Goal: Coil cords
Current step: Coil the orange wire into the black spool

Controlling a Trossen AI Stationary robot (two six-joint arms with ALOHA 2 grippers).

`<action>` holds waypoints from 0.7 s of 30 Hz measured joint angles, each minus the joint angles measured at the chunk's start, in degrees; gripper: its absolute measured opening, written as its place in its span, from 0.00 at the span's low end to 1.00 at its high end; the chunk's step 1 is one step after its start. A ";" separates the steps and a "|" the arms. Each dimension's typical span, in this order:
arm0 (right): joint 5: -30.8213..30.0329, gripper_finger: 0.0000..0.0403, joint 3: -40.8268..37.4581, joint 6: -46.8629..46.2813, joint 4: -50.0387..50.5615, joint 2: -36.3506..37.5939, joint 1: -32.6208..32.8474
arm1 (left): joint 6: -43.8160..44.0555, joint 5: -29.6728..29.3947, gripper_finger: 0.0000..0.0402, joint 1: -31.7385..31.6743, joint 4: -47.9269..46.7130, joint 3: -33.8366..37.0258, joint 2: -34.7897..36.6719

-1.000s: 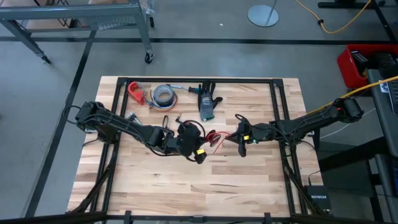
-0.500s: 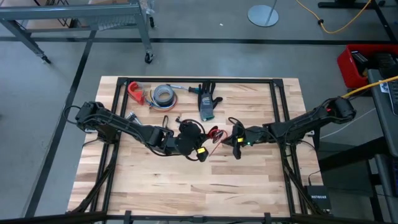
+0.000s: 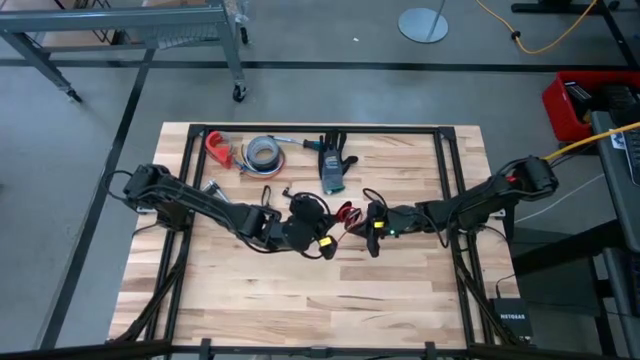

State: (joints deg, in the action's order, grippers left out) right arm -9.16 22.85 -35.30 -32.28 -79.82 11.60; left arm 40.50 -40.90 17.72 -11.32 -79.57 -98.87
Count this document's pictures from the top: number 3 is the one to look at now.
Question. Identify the black aluminium extrusion frame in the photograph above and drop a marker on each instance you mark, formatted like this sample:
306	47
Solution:
280	128

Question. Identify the black C-clamp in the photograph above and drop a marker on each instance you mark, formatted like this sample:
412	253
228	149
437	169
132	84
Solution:
212	187

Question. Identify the black floor stand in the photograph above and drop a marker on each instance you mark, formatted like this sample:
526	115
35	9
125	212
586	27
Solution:
550	7

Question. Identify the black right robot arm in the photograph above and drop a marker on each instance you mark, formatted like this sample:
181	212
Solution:
475	202

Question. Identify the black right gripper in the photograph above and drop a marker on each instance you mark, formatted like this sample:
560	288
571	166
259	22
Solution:
400	222

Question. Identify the red tape dispenser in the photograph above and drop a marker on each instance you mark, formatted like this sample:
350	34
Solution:
216	144

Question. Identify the blue and black screwdriver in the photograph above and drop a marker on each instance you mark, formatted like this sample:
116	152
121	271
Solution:
311	145

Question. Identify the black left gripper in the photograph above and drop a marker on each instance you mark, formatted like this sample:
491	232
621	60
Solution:
302	225

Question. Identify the grey metal cart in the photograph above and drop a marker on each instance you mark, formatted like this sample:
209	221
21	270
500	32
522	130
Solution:
125	17

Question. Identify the black Netgear network switch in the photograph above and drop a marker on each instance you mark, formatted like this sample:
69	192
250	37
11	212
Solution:
512	320

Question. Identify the grey and black work glove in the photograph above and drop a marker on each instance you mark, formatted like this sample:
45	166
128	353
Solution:
331	172

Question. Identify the black rectangular device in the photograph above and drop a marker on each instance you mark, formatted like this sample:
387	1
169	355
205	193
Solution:
580	97

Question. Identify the grey duct tape roll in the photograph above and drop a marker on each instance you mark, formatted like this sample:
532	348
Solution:
251	152

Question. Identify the red plastic bin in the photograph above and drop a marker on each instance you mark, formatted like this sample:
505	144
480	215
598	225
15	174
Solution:
555	110

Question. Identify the round metal stand base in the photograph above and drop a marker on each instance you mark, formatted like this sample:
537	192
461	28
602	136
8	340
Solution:
420	27

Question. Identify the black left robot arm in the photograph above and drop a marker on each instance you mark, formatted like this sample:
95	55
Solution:
200	202

